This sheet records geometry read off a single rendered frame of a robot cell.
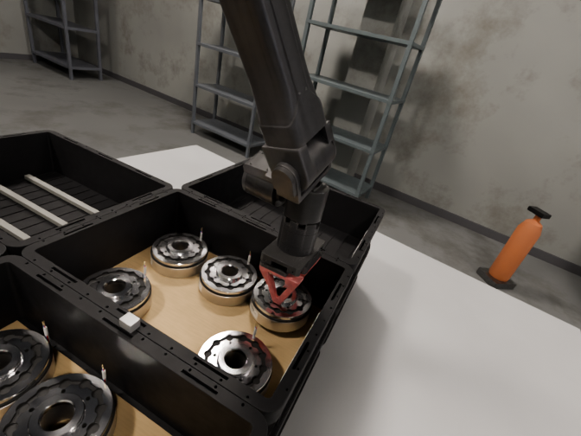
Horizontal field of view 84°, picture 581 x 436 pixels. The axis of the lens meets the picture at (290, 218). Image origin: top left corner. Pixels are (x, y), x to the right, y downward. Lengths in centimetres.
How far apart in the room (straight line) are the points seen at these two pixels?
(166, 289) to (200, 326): 10
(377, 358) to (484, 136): 287
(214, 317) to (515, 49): 320
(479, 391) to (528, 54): 291
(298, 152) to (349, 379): 49
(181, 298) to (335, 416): 34
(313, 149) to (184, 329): 34
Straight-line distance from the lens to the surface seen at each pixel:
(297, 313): 53
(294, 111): 35
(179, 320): 56
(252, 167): 46
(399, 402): 73
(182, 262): 61
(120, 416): 48
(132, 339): 41
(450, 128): 345
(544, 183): 351
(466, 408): 81
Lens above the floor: 125
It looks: 29 degrees down
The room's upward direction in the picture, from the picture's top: 14 degrees clockwise
